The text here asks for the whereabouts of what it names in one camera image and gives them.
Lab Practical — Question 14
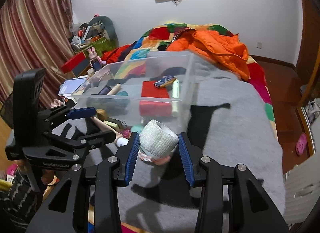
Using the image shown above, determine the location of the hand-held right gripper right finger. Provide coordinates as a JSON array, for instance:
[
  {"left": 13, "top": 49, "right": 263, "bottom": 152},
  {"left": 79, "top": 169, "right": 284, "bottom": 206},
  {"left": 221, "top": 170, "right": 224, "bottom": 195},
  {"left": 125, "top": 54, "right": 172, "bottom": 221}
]
[{"left": 178, "top": 132, "right": 290, "bottom": 233}]

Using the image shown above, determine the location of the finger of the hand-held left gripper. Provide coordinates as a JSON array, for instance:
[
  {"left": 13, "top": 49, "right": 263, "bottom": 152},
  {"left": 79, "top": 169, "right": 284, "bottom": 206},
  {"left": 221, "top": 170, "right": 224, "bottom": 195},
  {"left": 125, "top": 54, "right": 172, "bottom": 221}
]
[
  {"left": 37, "top": 106, "right": 97, "bottom": 134},
  {"left": 44, "top": 130, "right": 117, "bottom": 161}
]

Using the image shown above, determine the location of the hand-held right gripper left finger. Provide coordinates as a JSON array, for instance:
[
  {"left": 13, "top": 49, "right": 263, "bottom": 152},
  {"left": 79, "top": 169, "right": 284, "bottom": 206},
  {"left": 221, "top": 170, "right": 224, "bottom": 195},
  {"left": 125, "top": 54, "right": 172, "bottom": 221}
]
[{"left": 25, "top": 131, "right": 140, "bottom": 233}]

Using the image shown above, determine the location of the wooden stick tool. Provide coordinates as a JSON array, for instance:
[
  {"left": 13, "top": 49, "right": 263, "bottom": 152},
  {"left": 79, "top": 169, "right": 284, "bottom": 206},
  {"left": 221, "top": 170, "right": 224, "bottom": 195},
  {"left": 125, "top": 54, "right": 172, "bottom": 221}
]
[{"left": 89, "top": 116, "right": 130, "bottom": 147}]

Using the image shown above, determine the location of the clear plastic storage box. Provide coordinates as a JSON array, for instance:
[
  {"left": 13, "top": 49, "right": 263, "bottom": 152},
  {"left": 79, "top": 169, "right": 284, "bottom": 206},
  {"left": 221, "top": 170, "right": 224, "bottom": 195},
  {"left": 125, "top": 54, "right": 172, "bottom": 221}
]
[{"left": 71, "top": 50, "right": 200, "bottom": 136}]

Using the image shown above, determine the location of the purple spray bottle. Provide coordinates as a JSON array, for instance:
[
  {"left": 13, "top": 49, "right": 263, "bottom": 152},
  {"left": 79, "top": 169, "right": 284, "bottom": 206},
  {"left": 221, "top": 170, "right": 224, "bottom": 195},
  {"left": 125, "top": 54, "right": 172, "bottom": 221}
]
[{"left": 97, "top": 85, "right": 112, "bottom": 96}]

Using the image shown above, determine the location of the white gauze roll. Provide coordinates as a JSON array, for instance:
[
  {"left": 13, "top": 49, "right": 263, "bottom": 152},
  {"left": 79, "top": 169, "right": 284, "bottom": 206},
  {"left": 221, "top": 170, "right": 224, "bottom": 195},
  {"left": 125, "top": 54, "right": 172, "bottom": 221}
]
[{"left": 139, "top": 120, "right": 179, "bottom": 161}]

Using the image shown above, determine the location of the beige cosmetic tube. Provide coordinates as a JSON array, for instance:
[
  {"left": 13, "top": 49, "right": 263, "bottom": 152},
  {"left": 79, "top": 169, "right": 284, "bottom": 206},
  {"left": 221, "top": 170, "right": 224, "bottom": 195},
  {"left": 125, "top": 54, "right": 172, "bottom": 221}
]
[{"left": 107, "top": 84, "right": 122, "bottom": 96}]

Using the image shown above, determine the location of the pale green pen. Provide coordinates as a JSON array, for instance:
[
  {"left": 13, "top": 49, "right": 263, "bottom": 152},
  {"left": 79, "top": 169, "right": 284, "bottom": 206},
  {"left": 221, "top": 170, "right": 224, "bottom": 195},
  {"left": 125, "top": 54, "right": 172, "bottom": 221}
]
[{"left": 171, "top": 79, "right": 181, "bottom": 118}]

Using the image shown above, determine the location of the red packet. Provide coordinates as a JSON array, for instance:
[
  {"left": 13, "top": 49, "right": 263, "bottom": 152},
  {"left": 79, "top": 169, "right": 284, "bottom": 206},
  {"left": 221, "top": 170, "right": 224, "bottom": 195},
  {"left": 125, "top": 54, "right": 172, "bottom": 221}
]
[{"left": 139, "top": 81, "right": 173, "bottom": 116}]

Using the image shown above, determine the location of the small blue card box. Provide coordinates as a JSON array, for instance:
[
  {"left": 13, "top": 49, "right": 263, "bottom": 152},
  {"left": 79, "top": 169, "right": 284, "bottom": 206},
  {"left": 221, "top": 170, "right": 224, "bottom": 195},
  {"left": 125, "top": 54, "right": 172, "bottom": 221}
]
[{"left": 153, "top": 76, "right": 177, "bottom": 89}]

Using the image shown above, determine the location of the person's left forearm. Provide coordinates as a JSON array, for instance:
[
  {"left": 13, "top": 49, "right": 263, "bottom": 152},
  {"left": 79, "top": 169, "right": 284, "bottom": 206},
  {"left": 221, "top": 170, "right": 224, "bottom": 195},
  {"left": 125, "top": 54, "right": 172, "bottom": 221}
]
[{"left": 0, "top": 165, "right": 48, "bottom": 231}]

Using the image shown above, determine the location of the person's left hand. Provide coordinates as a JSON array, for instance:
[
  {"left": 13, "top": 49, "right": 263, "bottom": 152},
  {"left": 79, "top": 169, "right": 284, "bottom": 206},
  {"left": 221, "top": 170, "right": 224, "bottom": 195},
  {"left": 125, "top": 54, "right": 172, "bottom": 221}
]
[{"left": 41, "top": 169, "right": 60, "bottom": 186}]

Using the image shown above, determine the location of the pink floral small item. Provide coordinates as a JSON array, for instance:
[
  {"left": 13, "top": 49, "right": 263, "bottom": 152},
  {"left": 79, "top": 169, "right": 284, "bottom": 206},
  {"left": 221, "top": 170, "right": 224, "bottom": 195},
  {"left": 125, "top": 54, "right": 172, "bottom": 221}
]
[{"left": 119, "top": 127, "right": 132, "bottom": 139}]

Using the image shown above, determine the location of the pale blue notebook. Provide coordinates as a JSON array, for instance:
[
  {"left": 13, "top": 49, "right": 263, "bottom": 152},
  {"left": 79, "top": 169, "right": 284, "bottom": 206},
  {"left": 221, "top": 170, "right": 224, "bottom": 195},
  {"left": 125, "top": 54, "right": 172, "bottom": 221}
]
[{"left": 59, "top": 78, "right": 88, "bottom": 96}]

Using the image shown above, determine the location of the red long box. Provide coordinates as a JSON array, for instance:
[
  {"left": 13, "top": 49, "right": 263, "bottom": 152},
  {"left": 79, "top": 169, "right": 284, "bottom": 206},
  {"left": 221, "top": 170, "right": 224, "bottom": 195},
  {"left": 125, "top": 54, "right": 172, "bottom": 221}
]
[{"left": 61, "top": 52, "right": 87, "bottom": 73}]

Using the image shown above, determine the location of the grey blanket with black pattern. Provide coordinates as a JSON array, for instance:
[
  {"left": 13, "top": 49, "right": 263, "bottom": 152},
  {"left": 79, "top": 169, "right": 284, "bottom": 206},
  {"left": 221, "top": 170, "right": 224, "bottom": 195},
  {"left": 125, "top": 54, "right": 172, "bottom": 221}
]
[{"left": 6, "top": 65, "right": 285, "bottom": 228}]

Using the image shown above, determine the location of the red jacket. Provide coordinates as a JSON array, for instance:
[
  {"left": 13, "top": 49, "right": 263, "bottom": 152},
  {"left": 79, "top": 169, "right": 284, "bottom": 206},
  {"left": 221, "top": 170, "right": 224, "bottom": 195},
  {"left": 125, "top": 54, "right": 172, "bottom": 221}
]
[{"left": 102, "top": 45, "right": 137, "bottom": 64}]

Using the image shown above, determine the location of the green gift bag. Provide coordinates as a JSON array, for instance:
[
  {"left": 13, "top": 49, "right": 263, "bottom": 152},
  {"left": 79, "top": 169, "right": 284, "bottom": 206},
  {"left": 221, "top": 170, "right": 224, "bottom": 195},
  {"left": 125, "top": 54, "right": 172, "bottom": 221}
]
[{"left": 82, "top": 35, "right": 117, "bottom": 55}]

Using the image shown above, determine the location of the striped curtain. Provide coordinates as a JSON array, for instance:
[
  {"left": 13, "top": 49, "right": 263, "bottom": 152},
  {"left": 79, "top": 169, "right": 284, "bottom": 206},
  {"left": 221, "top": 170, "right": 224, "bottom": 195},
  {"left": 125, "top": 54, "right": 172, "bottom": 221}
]
[{"left": 0, "top": 0, "right": 77, "bottom": 108}]

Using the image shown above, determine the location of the grey plush pillow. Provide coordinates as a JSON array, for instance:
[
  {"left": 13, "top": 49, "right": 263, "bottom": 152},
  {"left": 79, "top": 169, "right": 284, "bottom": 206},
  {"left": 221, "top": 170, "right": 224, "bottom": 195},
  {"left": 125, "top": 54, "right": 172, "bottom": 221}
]
[{"left": 89, "top": 16, "right": 118, "bottom": 48}]

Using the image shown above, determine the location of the orange down jacket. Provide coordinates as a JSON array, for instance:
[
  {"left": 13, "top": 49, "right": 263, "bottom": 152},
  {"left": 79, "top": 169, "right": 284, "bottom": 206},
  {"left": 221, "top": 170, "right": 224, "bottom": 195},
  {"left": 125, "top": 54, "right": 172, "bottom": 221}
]
[{"left": 166, "top": 30, "right": 250, "bottom": 81}]

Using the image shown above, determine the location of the pink clog shoe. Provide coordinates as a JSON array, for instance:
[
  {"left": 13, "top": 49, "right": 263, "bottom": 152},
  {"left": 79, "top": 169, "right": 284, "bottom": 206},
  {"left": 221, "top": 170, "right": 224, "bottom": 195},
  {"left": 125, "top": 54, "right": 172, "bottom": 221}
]
[{"left": 295, "top": 133, "right": 307, "bottom": 156}]

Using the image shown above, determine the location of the white ribbed suitcase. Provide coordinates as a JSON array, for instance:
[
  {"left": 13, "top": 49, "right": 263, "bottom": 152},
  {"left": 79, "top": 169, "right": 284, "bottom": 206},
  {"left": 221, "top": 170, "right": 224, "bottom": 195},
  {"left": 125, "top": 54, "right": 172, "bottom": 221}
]
[{"left": 284, "top": 148, "right": 320, "bottom": 226}]

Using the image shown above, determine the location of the white handbag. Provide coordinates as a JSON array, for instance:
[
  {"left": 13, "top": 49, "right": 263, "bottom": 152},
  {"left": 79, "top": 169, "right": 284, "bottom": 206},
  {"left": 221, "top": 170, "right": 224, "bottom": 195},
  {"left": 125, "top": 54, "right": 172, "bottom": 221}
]
[{"left": 306, "top": 100, "right": 320, "bottom": 126}]

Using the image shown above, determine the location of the wooden door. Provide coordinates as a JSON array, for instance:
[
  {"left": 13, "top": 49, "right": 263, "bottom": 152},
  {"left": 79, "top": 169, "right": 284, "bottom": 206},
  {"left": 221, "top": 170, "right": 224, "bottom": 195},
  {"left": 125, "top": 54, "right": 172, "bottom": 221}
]
[{"left": 295, "top": 0, "right": 320, "bottom": 156}]

